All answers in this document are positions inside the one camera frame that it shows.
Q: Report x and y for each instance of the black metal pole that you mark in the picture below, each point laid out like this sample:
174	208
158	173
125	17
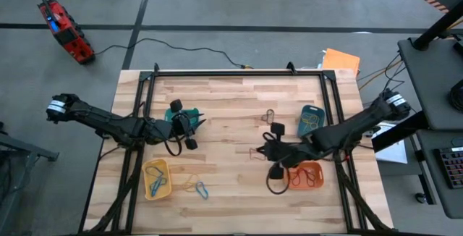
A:
434	29

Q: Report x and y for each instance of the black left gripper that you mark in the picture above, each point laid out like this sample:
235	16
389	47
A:
179	127

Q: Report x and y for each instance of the black caster wheel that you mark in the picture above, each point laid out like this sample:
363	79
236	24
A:
420	198

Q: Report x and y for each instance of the grey metal stand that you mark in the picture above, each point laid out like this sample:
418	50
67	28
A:
21	145

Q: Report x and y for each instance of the black metal bar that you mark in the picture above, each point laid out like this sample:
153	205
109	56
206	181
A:
398	131

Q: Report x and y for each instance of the dark teal plastic basket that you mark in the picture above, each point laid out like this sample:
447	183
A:
322	120

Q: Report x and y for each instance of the black aluminium rig frame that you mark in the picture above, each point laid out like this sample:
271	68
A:
235	73

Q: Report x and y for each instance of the grey desk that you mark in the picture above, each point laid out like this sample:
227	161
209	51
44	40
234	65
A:
434	80

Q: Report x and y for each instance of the black round object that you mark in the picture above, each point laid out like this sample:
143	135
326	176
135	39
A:
457	96

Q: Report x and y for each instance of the backlit keyboard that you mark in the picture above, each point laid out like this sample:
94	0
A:
454	167

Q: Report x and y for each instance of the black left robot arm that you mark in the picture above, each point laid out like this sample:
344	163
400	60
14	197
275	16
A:
108	122

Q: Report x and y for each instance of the thin dark red rubber band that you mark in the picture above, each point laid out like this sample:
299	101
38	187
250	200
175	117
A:
305	173

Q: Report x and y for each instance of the green plastic basket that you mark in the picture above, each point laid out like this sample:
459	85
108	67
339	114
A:
168	116

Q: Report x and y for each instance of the orange plastic basket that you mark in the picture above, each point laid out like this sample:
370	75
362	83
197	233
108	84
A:
320	178

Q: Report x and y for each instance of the yellow rubber band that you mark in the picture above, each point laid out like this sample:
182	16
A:
311	124
186	185

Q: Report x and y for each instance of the dark brown rubber band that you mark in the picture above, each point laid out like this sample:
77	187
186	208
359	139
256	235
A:
272	116

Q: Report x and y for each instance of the long red rubber band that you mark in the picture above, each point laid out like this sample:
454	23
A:
291	180

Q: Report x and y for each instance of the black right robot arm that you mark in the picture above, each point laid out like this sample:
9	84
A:
347	127

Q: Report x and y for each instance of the yellow plastic basket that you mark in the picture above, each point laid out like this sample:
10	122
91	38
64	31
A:
167	171

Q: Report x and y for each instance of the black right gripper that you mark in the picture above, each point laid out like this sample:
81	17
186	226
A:
285	154

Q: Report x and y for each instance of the white paper sheet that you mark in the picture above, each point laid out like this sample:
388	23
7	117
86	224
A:
396	154

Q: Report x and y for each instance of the orange paper folder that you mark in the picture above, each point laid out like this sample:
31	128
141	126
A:
340	61

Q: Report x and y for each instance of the wide bright blue rubber band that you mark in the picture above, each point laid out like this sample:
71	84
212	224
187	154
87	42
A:
157	189

